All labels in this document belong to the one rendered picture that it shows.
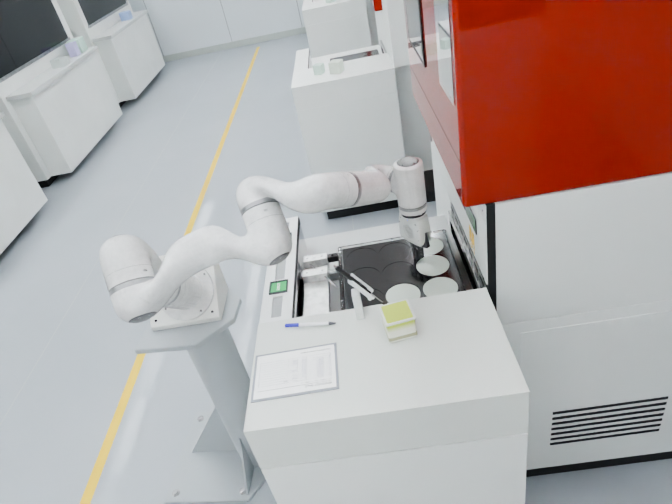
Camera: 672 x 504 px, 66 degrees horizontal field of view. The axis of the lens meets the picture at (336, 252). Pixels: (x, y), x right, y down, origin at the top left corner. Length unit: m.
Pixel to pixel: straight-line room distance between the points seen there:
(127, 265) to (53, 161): 4.50
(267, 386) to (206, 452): 1.23
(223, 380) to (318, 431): 0.79
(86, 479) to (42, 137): 3.79
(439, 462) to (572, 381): 0.61
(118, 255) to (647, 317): 1.43
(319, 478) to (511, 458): 0.46
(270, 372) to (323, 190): 0.46
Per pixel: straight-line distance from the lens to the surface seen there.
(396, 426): 1.22
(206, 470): 2.44
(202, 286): 1.76
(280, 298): 1.53
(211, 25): 9.53
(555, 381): 1.77
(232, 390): 2.00
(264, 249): 1.26
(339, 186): 1.25
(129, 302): 1.39
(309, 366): 1.30
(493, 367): 1.24
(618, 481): 2.27
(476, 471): 1.41
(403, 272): 1.62
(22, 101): 5.72
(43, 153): 5.87
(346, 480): 1.38
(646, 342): 1.77
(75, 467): 2.80
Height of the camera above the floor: 1.90
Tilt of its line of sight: 35 degrees down
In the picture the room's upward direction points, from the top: 13 degrees counter-clockwise
